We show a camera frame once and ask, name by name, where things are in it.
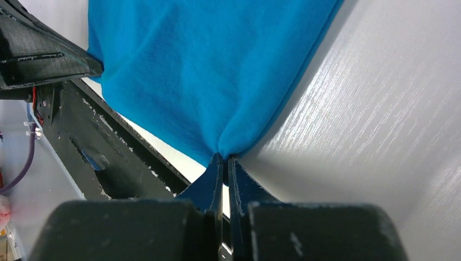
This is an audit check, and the bright blue t shirt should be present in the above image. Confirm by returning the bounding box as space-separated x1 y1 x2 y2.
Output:
88 1 342 166

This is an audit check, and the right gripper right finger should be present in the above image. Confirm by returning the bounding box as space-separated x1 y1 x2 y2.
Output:
228 156 408 260

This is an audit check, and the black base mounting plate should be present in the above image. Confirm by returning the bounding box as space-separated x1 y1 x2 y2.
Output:
32 78 231 261

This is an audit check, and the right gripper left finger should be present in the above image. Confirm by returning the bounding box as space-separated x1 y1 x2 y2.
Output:
28 154 224 260

